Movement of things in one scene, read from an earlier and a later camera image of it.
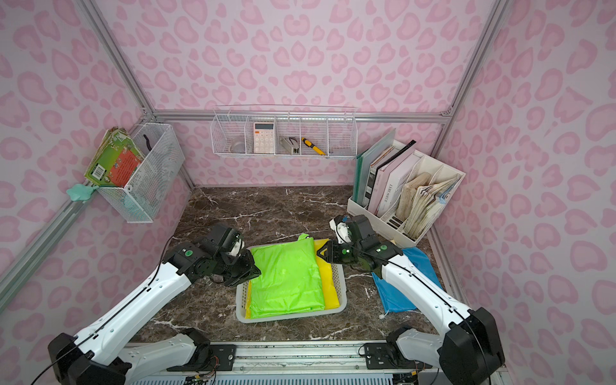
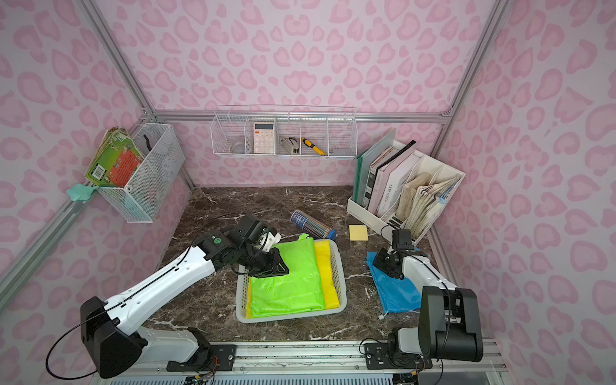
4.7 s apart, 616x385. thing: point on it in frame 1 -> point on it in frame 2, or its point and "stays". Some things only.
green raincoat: x=289 y=281 stays
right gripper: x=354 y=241 -> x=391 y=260
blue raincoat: x=392 y=301 stays
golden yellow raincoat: x=329 y=283 stays
